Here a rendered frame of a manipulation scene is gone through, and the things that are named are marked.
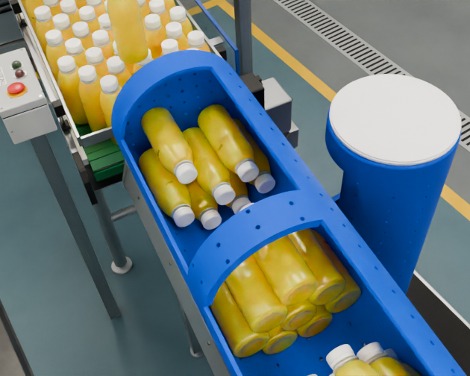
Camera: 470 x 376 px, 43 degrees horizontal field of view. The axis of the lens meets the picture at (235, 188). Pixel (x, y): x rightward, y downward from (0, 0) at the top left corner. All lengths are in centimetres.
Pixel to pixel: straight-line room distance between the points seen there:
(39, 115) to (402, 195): 80
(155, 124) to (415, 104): 57
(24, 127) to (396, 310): 90
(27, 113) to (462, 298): 163
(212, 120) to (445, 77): 208
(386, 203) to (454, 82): 184
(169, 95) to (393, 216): 56
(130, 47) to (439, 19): 243
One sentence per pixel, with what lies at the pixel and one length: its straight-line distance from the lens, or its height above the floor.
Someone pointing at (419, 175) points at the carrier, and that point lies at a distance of 127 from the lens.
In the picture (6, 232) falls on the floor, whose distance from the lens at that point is 260.
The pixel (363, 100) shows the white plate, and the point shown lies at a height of 104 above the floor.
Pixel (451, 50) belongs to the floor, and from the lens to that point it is 330.
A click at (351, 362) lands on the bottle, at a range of 84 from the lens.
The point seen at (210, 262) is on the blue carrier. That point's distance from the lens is 89.
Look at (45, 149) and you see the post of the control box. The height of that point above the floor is 88.
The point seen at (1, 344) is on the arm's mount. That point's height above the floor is 110.
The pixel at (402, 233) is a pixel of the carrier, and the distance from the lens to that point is 143.
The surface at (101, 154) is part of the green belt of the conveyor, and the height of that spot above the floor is 90.
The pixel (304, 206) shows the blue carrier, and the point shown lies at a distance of 89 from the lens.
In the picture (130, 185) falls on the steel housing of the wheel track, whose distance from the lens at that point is 142.
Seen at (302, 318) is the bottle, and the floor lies 105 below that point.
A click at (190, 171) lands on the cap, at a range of 110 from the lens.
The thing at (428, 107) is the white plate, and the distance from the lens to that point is 135.
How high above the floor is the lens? 193
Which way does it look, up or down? 50 degrees down
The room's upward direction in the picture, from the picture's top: 4 degrees counter-clockwise
